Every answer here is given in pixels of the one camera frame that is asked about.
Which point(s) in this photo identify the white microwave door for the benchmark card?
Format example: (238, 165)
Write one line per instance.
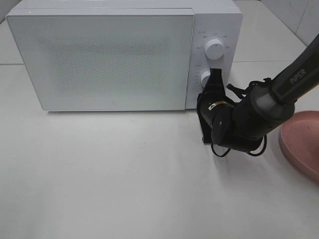
(110, 59)

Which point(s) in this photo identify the pink round plate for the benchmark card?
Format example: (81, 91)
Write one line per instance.
(299, 143)

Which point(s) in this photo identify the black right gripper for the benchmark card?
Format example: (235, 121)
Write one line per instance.
(210, 102)

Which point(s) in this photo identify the white upper microwave knob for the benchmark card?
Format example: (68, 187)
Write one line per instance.
(214, 48)

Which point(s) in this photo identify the white microwave oven body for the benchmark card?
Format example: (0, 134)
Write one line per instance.
(212, 18)

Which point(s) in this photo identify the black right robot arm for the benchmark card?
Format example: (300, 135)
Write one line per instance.
(240, 119)

